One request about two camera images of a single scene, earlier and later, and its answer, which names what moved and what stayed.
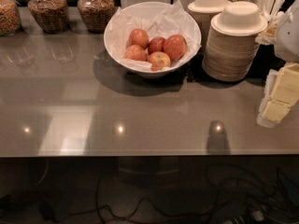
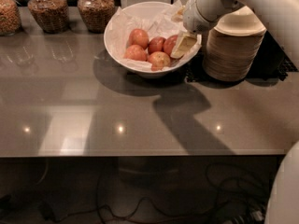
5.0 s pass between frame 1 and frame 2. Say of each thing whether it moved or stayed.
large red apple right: stayed
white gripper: moved
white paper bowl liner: stayed
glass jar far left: stayed
